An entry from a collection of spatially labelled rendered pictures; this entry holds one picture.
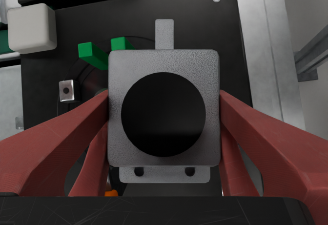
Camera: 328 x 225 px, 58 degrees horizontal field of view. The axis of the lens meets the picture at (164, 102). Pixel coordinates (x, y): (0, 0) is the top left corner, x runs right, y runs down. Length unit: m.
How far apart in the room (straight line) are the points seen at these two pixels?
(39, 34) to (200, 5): 0.17
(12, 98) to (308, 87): 0.38
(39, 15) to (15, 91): 0.13
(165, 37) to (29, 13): 0.22
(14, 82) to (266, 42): 0.31
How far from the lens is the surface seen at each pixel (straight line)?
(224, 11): 0.32
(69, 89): 0.29
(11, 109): 0.43
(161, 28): 0.16
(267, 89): 0.31
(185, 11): 0.32
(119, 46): 0.24
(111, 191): 0.21
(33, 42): 0.34
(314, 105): 0.42
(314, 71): 0.42
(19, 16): 0.36
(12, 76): 0.44
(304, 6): 0.45
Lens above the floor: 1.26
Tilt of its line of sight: 79 degrees down
